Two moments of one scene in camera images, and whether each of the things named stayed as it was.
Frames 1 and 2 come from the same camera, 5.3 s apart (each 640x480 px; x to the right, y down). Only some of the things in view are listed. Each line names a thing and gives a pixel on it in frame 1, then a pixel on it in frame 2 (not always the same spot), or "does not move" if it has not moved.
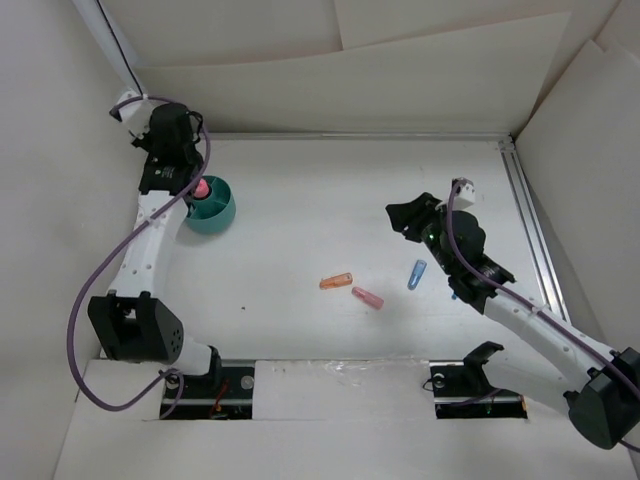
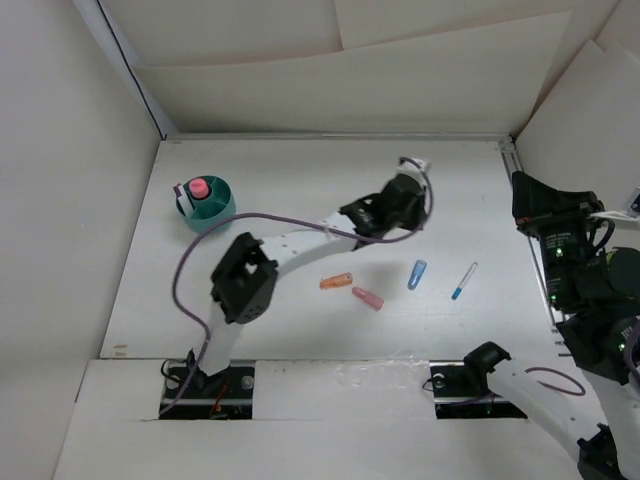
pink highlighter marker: (367, 297) does not move
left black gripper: (146, 142) → (415, 219)
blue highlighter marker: (413, 281) does not move
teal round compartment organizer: (215, 212) does not move
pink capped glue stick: (202, 189) does not move
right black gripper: (414, 213) → (535, 205)
